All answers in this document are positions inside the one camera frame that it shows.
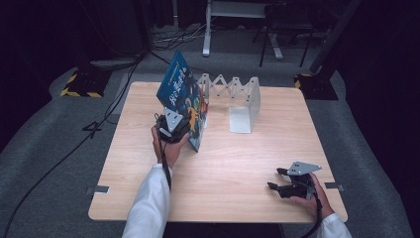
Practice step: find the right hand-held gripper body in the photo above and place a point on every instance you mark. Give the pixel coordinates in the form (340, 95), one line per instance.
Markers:
(302, 186)

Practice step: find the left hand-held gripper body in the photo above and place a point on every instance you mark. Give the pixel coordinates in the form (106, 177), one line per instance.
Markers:
(171, 127)

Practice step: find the blue cartoon picture book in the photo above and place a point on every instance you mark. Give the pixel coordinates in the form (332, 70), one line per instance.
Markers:
(181, 89)

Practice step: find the translucent expandable bookend rack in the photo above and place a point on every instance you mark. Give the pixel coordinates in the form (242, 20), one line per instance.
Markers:
(244, 99)

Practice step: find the person's right hand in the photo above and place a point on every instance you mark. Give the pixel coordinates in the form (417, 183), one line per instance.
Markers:
(317, 205)

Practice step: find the person's left hand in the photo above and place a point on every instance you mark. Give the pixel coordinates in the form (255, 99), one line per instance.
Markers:
(171, 152)

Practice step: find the grey tape strip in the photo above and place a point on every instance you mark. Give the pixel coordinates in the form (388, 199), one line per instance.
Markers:
(334, 186)
(99, 189)

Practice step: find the person's dark clothing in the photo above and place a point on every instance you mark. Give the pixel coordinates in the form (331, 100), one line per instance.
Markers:
(224, 230)

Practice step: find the striped-edge black stand base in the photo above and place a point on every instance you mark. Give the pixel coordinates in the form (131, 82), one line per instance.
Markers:
(317, 86)
(87, 82)

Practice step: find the black metal chair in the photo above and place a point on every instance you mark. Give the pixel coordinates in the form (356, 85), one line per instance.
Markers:
(284, 23)

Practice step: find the dark slanted stand pole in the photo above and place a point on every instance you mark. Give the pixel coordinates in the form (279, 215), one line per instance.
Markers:
(333, 36)

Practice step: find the white desk frame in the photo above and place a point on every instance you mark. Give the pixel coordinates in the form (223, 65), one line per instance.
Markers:
(207, 36)

